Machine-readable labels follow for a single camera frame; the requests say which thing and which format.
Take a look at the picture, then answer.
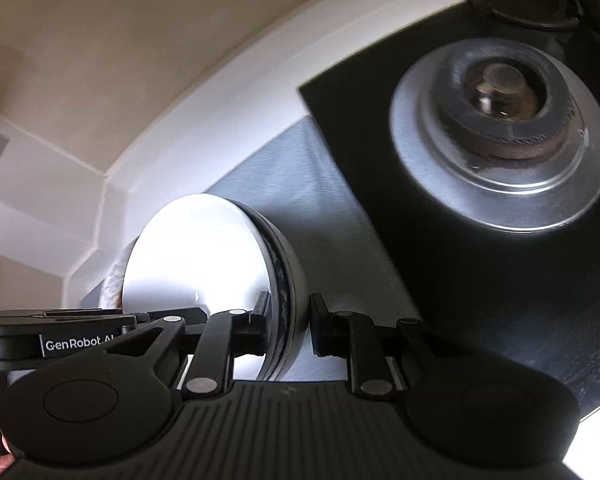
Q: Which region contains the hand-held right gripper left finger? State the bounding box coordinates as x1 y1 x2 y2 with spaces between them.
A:
97 291 272 397

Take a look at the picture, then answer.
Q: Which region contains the silver stove burner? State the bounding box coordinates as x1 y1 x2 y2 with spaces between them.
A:
389 37 600 235

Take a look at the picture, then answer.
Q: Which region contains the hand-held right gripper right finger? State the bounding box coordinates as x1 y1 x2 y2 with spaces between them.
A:
309 292 461 398

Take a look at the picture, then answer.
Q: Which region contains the black gas stove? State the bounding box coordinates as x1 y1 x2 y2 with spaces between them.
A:
298 0 600 423

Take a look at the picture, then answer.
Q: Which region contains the white bowl with blue pattern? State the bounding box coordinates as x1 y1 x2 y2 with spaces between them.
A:
121 193 311 383

